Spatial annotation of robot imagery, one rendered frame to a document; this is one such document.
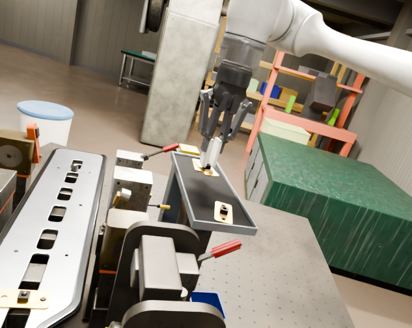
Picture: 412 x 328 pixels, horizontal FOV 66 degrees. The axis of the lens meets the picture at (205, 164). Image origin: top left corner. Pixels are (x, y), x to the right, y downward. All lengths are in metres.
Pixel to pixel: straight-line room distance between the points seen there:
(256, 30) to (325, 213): 2.18
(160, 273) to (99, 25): 9.25
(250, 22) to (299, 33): 0.14
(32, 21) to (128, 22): 2.62
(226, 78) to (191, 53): 3.51
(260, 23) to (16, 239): 0.66
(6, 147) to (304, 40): 0.89
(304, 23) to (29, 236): 0.75
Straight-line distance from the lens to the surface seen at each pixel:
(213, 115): 0.72
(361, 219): 2.83
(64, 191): 0.99
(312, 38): 0.78
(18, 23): 10.63
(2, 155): 1.15
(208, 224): 0.62
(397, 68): 0.60
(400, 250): 3.09
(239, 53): 0.68
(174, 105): 4.29
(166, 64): 4.20
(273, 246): 1.58
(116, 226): 0.70
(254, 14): 0.67
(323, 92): 5.24
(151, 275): 0.44
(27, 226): 0.82
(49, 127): 3.10
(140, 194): 0.85
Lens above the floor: 1.47
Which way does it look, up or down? 20 degrees down
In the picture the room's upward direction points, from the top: 17 degrees clockwise
